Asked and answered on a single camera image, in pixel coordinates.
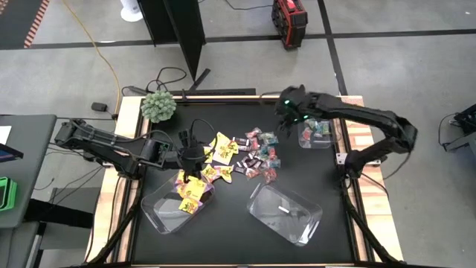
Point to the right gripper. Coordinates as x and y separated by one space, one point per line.
294 106

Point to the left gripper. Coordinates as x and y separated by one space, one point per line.
193 152

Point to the yellow Sour Patch packet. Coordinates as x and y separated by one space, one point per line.
180 178
209 172
208 153
225 173
227 153
189 205
222 139
194 190

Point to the clear plastic bin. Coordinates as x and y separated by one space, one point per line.
290 223
320 144
163 212

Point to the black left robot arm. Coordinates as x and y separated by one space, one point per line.
111 149

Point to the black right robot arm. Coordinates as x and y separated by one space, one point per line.
372 115

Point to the black flat floor bar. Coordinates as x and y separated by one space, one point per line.
223 92

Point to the green spiky artificial plant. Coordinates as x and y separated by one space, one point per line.
158 107

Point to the red black power station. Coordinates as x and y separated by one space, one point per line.
290 22

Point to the black power adapter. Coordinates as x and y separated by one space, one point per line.
99 106

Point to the wooden table board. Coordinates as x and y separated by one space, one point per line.
385 223

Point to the black desk base beam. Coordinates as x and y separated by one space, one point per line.
56 214

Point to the grey side desk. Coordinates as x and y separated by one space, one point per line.
29 167

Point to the white round fan base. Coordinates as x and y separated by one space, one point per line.
130 13

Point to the black equipment cart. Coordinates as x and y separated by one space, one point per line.
466 121

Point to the green plastic crate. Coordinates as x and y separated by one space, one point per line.
9 193

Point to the dark blue tablet device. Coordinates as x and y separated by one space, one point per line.
9 153

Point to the white paper sheet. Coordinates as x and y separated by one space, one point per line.
4 134

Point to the black mat with striped edge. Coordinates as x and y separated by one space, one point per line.
15 22

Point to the black metal table frame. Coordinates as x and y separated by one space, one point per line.
373 238

